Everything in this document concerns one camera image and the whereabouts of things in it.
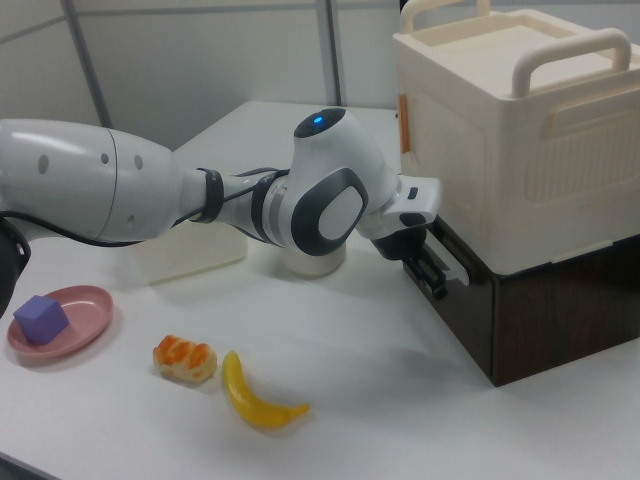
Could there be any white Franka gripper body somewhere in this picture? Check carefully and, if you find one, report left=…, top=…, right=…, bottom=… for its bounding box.
left=381, top=174, right=444, bottom=236

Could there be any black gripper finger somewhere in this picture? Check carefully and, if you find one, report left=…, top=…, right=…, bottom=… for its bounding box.
left=402, top=252, right=448, bottom=302
left=373, top=224, right=429, bottom=262

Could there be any wooden drawer with dark front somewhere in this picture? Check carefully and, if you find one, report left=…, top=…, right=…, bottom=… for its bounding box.
left=402, top=218, right=497, bottom=389

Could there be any small white lidded trash can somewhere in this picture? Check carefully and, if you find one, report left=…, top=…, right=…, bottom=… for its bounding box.
left=281, top=240, right=349, bottom=279

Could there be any dark brown wooden cabinet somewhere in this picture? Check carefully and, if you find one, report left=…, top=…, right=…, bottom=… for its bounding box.
left=428, top=213, right=640, bottom=389

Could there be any cream open plastic container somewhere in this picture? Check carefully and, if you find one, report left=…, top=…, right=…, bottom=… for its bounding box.
left=131, top=219, right=250, bottom=287

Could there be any yellow banana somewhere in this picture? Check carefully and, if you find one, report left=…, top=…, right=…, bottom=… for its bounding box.
left=221, top=350, right=312, bottom=430

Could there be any orange glazed bread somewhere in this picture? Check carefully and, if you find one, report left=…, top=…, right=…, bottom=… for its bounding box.
left=151, top=333, right=219, bottom=383

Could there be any pink plate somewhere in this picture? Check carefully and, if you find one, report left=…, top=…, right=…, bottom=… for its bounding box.
left=6, top=284, right=115, bottom=362

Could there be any purple cube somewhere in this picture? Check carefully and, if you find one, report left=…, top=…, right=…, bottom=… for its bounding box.
left=12, top=295, right=70, bottom=346

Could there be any copper orange handle strip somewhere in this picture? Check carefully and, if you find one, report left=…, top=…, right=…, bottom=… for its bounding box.
left=397, top=93, right=413, bottom=153

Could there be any cream plastic box with handles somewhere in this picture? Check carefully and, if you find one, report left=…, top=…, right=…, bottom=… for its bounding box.
left=391, top=0, right=640, bottom=275

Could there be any black rounded mount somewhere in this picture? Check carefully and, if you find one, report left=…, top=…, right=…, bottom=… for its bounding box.
left=0, top=218, right=32, bottom=321

